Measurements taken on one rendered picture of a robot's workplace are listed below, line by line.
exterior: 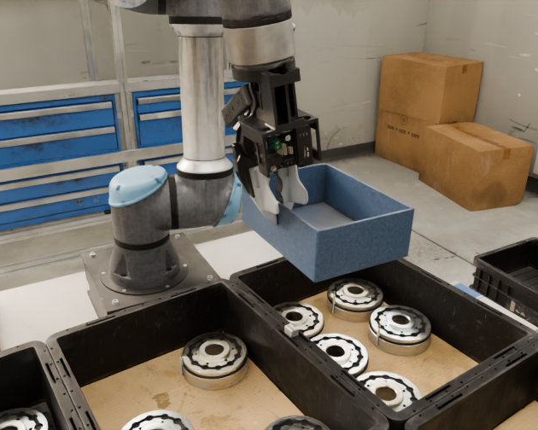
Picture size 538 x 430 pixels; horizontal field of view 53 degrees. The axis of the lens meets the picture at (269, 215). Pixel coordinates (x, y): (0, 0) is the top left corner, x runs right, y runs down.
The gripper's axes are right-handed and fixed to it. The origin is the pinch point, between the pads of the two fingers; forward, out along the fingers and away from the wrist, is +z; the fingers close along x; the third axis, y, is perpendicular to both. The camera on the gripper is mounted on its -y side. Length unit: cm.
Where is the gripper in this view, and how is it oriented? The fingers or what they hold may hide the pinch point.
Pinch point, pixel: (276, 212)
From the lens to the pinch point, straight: 70.6
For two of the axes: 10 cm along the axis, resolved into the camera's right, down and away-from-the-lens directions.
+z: 1.3, 8.7, 4.8
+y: 4.4, 3.8, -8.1
